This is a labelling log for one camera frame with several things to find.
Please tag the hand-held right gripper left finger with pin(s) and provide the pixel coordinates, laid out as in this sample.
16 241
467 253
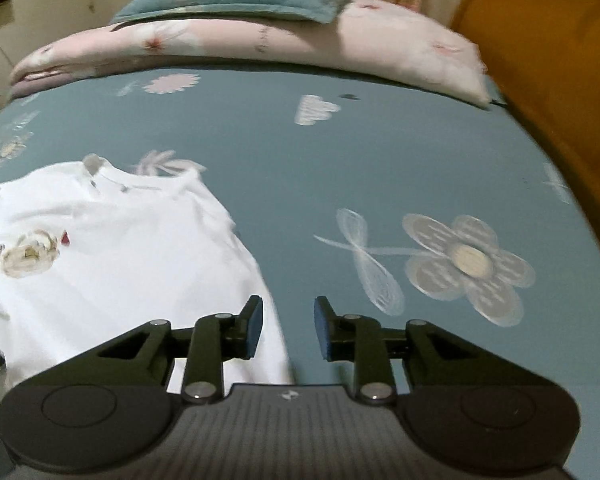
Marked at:
254 327

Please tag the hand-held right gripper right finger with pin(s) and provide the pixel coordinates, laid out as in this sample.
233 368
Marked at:
322 330

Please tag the white printed t-shirt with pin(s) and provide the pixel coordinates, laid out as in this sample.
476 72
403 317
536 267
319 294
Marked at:
130 260

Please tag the teal floral bed sheet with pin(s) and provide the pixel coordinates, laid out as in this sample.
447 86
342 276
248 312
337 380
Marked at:
290 170

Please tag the folded pink floral quilt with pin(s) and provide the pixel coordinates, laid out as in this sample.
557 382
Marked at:
280 42

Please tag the wooden headboard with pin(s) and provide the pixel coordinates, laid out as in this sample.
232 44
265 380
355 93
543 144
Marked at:
555 60

